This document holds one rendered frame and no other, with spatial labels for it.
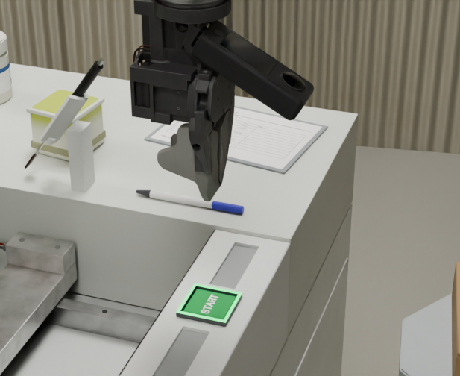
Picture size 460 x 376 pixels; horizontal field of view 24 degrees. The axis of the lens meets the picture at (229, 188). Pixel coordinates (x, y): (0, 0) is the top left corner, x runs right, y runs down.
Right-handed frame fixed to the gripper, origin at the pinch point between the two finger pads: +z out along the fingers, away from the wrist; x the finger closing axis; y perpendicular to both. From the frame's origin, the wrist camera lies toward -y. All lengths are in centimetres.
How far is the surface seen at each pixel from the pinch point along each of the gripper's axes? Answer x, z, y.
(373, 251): -161, 111, 11
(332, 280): -39, 36, -4
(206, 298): -0.9, 14.3, 1.4
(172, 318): 3.2, 14.7, 3.8
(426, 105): -224, 94, 9
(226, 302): -0.8, 14.3, -0.8
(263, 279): -6.8, 14.7, -3.2
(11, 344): 3.0, 23.3, 23.9
